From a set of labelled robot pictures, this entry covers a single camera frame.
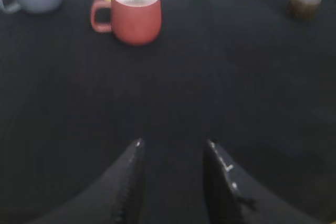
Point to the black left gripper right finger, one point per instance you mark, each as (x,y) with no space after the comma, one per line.
(233,196)

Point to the dark red ceramic mug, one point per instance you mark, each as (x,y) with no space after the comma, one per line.
(134,22)

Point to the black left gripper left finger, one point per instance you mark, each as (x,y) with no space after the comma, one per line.
(117,196)

